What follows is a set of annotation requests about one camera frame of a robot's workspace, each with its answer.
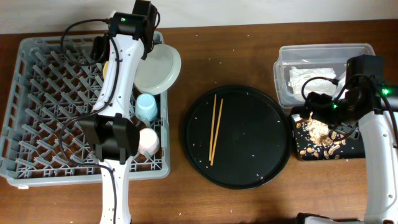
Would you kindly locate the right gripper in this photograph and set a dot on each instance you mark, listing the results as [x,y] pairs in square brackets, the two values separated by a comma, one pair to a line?
[323,100]

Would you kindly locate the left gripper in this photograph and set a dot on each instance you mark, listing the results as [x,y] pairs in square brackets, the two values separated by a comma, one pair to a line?
[103,50]

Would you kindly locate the peanut shells and food scraps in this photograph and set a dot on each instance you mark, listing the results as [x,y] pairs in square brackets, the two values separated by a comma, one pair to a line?
[315,141]

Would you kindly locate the white plate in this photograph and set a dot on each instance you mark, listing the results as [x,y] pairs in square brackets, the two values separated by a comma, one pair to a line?
[159,71]

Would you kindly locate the blue cup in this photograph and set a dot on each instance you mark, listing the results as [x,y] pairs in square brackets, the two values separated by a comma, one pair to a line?
[146,107]

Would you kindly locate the pink cup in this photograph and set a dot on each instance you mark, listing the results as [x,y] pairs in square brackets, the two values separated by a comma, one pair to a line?
[149,142]

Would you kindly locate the wooden chopstick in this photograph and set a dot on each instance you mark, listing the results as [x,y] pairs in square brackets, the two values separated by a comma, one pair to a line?
[212,128]
[216,134]

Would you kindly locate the yellow bowl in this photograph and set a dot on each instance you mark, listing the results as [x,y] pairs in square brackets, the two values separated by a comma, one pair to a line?
[105,67]

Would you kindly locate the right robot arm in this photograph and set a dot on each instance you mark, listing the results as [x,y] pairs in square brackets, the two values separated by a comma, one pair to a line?
[369,105]

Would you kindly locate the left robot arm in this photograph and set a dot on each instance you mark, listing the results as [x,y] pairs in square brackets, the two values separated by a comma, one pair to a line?
[109,130]

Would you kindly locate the grey dishwasher rack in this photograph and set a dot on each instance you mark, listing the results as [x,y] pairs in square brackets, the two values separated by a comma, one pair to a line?
[38,145]

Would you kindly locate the black rectangular tray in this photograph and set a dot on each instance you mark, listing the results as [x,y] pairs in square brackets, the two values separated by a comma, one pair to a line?
[353,149]

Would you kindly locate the clear plastic bin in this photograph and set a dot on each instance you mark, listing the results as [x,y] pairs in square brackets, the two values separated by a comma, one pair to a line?
[312,56]

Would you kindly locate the round black tray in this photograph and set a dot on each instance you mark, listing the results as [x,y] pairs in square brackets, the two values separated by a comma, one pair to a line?
[254,140]

